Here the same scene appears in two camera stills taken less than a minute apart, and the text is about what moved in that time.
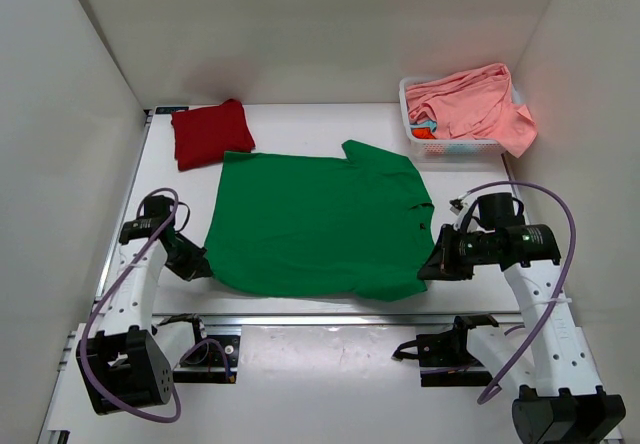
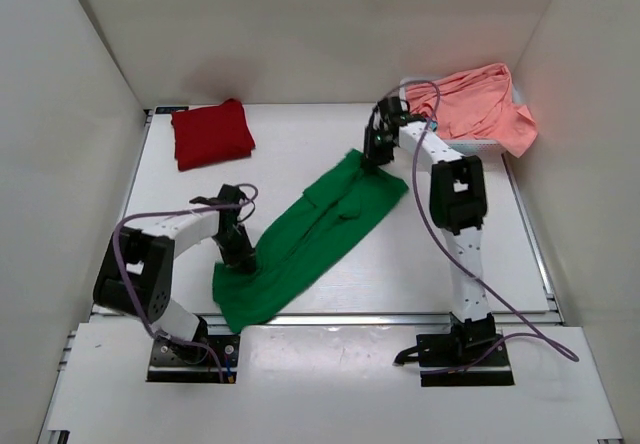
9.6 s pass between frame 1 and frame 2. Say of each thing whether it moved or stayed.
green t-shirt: moved
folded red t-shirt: stayed
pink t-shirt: stayed
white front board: stayed
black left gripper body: moved
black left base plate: stayed
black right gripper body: moved
